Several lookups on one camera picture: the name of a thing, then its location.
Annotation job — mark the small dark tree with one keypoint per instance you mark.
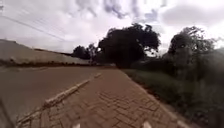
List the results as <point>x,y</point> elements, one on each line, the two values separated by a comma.
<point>81,52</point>

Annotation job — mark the red brick path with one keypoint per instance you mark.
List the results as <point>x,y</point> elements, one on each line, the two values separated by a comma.
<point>111,100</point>

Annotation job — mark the pale stone kerb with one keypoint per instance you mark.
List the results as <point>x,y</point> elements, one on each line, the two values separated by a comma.
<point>61,96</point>

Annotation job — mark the robot's own part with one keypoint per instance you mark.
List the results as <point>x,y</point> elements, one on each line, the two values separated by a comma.
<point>146,125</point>

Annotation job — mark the tall leafy tree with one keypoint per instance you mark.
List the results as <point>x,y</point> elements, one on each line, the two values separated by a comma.
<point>186,43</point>

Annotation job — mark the grass verge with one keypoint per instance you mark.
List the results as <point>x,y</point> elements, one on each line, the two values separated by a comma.
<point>166,88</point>

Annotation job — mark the grey asphalt road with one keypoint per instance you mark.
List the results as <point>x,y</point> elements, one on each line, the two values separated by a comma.
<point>30,86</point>

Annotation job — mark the long pale wall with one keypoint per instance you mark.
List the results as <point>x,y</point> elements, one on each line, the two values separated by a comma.
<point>30,55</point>

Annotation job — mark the green hedge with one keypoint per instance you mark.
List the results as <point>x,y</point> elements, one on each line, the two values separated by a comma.
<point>203,66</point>

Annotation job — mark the large dark tree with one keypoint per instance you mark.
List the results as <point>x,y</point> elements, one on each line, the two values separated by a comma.
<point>125,46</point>

